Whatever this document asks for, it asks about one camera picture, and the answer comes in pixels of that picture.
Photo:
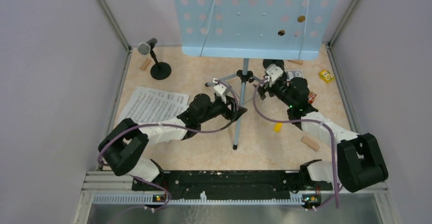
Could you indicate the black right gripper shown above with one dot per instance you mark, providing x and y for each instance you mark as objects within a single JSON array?
[{"x": 261, "y": 90}]

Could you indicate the blue playing card box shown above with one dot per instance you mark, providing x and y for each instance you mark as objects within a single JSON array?
[{"x": 293, "y": 74}]

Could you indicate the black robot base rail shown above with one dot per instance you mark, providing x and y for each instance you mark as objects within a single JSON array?
[{"x": 238, "y": 185}]

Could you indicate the black stand for silver microphone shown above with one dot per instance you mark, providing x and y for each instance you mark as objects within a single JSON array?
[{"x": 160, "y": 70}]

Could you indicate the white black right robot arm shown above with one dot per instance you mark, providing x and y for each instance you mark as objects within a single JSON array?
[{"x": 357, "y": 160}]

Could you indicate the wooden block front right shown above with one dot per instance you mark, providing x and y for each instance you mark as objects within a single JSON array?
[{"x": 310, "y": 143}]

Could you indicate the owl figure toy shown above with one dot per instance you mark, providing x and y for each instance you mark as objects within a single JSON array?
[{"x": 311, "y": 97}]

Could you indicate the light blue music stand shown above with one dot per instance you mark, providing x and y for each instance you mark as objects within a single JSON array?
[{"x": 253, "y": 29}]

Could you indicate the wooden block back left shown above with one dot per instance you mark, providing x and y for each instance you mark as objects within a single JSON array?
[{"x": 145, "y": 64}]

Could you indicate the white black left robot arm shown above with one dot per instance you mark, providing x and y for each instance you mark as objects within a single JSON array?
[{"x": 123, "y": 148}]

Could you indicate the gold microphone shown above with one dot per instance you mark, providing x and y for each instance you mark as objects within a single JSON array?
[{"x": 301, "y": 18}]

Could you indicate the wooden block near back wall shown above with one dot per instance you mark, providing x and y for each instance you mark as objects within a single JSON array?
[{"x": 299, "y": 62}]

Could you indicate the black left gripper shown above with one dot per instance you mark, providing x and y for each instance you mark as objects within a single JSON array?
[{"x": 233, "y": 114}]

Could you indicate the sheet music page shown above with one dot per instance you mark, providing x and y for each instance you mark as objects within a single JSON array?
[
  {"x": 146, "y": 108},
  {"x": 178, "y": 98}
]

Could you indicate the silver black microphone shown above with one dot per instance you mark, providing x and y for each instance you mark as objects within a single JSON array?
[{"x": 145, "y": 48}]

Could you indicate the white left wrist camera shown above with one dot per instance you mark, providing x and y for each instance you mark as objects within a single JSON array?
[{"x": 220, "y": 90}]

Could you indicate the yellow toy brick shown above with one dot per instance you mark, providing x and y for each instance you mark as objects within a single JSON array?
[{"x": 278, "y": 127}]

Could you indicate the black stand for gold microphone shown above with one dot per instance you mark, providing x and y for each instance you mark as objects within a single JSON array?
[{"x": 267, "y": 62}]

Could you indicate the yellow small toy box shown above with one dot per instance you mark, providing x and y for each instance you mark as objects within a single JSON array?
[{"x": 326, "y": 76}]

